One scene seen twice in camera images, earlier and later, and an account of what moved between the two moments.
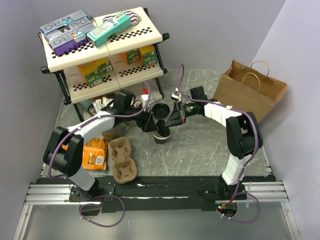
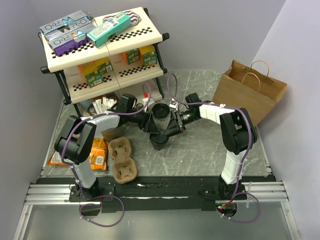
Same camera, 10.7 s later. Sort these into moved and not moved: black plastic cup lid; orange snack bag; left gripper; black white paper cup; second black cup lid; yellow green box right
Moved: black white paper cup; black plastic cup lid
Not moved: second black cup lid; orange snack bag; yellow green box right; left gripper
